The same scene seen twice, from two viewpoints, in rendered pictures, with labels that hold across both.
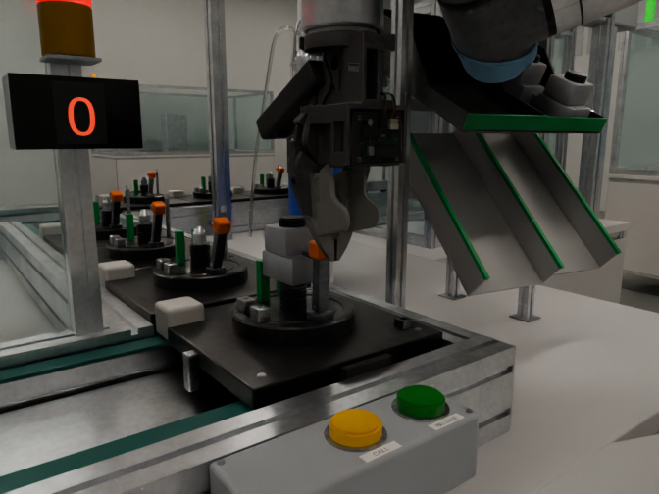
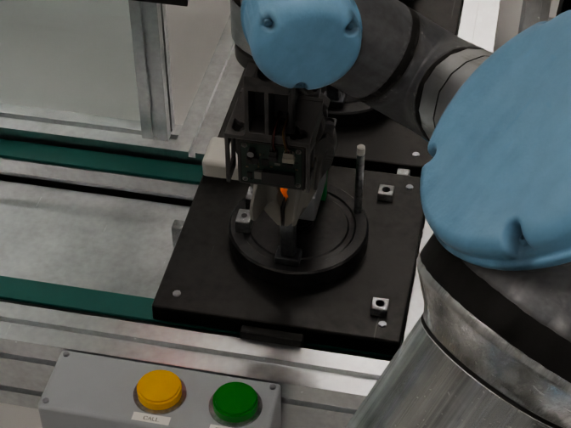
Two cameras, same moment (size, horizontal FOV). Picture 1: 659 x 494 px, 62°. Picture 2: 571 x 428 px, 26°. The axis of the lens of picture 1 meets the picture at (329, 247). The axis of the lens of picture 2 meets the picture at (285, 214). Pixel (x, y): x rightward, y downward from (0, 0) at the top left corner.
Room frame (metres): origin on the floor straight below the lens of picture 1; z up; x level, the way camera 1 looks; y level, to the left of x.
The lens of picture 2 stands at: (-0.01, -0.63, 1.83)
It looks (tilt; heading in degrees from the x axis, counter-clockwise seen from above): 42 degrees down; 48
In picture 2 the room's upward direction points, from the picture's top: straight up
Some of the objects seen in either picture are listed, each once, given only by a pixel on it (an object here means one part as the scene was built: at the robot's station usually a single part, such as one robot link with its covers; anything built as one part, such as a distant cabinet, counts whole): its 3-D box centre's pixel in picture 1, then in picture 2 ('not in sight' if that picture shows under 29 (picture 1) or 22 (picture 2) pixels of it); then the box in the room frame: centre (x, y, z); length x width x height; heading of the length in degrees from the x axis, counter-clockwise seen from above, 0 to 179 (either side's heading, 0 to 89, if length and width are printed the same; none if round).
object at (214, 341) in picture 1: (293, 331); (298, 244); (0.60, 0.04, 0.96); 0.24 x 0.24 x 0.02; 37
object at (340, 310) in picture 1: (293, 316); (298, 230); (0.60, 0.04, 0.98); 0.14 x 0.14 x 0.02
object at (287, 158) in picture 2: (347, 104); (277, 104); (0.53, -0.02, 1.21); 0.09 x 0.08 x 0.12; 37
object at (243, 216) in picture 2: (260, 313); (244, 221); (0.56, 0.07, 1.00); 0.02 x 0.01 x 0.02; 37
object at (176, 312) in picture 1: (179, 318); (227, 164); (0.62, 0.18, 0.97); 0.05 x 0.05 x 0.04; 37
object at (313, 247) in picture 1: (316, 274); (290, 217); (0.57, 0.01, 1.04); 0.04 x 0.02 x 0.08; 37
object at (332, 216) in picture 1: (331, 219); (262, 195); (0.52, 0.00, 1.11); 0.06 x 0.03 x 0.09; 37
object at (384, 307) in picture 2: (403, 322); (380, 306); (0.59, -0.08, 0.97); 0.02 x 0.02 x 0.01; 37
